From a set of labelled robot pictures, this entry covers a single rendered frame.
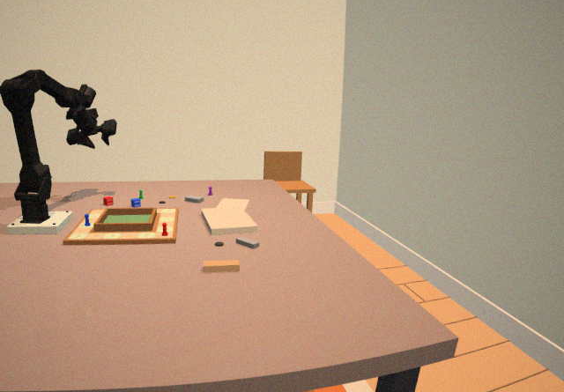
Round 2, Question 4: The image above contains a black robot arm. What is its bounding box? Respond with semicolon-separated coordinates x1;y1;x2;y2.
0;70;99;225

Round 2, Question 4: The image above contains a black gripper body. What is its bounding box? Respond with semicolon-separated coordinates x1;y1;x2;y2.
66;114;117;145

